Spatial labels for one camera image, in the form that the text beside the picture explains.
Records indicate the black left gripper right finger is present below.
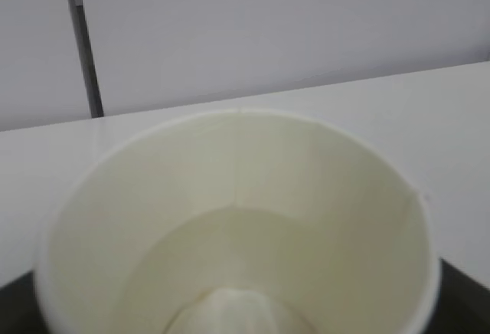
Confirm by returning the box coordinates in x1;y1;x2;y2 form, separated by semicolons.
430;260;489;334

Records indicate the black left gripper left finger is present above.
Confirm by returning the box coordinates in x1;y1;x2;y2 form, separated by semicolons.
0;272;49;334

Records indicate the white paper cup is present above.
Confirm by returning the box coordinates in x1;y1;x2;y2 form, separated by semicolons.
34;109;441;333

